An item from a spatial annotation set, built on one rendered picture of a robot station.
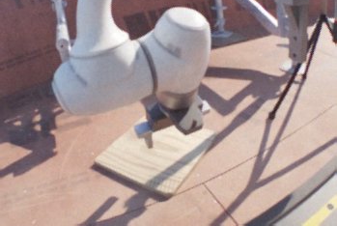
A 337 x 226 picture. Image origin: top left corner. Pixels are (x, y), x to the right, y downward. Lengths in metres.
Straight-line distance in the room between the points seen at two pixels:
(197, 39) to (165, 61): 0.06
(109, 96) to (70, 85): 0.06
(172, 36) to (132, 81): 0.09
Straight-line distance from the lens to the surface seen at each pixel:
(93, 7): 0.38
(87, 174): 0.85
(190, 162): 0.77
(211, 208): 0.68
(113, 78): 0.39
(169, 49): 0.42
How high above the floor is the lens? 0.56
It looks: 28 degrees down
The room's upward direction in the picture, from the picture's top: 8 degrees counter-clockwise
